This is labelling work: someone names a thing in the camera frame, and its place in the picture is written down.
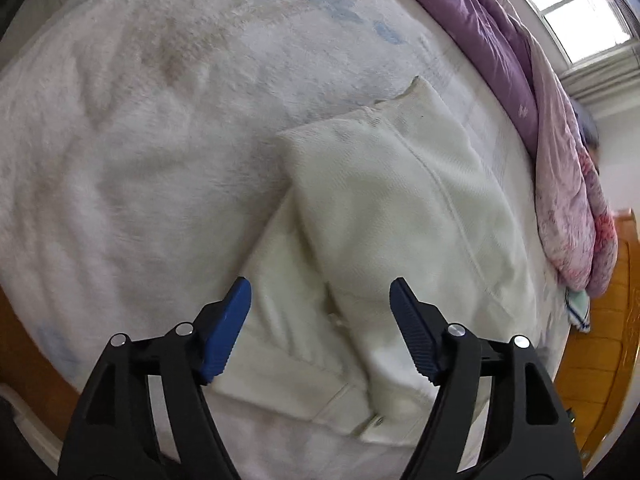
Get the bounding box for white blue striped cloth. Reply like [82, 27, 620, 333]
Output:
[562, 287, 592, 333]

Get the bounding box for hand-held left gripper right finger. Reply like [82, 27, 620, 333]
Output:
[389, 277, 584, 480]

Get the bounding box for wooden headboard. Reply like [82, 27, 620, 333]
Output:
[554, 210, 640, 471]

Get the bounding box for window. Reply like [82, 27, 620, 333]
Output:
[492, 0, 638, 68]

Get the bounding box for white fluffy blanket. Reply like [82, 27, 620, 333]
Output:
[0, 0, 576, 480]

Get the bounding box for purple pink floral quilt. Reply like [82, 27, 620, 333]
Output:
[372, 0, 619, 297]

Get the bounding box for wooden bed frame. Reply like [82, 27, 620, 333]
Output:
[0, 285, 81, 426]

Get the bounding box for white pants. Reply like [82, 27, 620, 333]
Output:
[209, 75, 538, 445]

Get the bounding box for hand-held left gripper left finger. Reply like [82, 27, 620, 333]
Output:
[58, 276, 252, 480]

